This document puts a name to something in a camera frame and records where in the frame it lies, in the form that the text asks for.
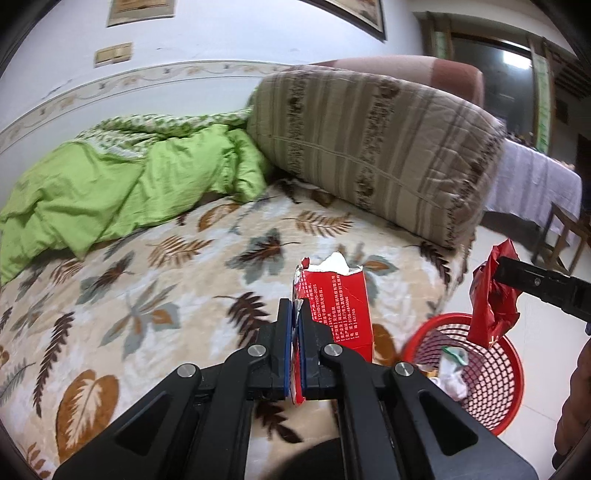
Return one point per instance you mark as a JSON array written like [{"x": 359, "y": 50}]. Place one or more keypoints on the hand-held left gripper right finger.
[{"x": 302, "y": 360}]

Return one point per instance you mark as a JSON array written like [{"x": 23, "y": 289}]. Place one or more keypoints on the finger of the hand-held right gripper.
[{"x": 535, "y": 279}]

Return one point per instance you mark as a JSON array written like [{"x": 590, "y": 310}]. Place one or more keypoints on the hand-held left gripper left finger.
[{"x": 288, "y": 350}]

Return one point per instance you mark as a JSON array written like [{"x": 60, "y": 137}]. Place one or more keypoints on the red wrapper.
[{"x": 489, "y": 314}]

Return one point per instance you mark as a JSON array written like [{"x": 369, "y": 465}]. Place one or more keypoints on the red cardboard box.
[{"x": 341, "y": 314}]

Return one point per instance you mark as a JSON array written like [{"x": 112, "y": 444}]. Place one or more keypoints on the red plastic basket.
[{"x": 498, "y": 397}]

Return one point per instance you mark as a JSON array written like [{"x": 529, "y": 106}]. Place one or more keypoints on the white tissue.
[{"x": 450, "y": 381}]

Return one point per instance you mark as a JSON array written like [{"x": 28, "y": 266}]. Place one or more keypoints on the person's right hand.
[{"x": 579, "y": 392}]

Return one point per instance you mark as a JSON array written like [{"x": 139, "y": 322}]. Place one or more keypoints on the wooden chair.
[{"x": 561, "y": 221}]

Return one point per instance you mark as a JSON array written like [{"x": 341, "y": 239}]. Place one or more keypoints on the table with lilac cloth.
[{"x": 531, "y": 184}]

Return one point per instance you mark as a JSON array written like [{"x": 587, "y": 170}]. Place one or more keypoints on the wooden framed window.
[{"x": 498, "y": 83}]

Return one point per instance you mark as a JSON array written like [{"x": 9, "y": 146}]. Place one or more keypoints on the striped beige pillow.
[{"x": 369, "y": 152}]

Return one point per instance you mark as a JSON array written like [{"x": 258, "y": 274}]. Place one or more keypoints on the pink cushion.
[{"x": 443, "y": 74}]

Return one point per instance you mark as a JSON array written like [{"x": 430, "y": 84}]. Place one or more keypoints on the green quilt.
[{"x": 115, "y": 194}]

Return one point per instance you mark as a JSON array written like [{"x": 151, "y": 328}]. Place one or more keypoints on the dark framed picture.
[{"x": 364, "y": 14}]

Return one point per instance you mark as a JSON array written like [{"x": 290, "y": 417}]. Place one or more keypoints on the tan wall switch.
[{"x": 113, "y": 54}]

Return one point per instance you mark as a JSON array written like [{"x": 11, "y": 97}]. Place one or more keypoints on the wall poster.
[{"x": 138, "y": 9}]

